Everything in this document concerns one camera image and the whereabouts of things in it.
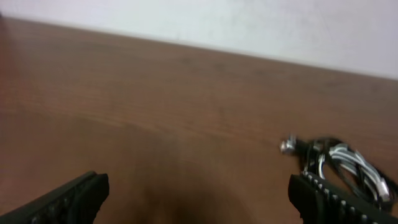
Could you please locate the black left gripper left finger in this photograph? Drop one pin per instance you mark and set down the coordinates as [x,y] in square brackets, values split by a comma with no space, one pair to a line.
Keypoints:
[77,201]

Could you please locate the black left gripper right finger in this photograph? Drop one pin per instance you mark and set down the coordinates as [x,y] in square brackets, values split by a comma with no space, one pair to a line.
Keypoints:
[319,201]

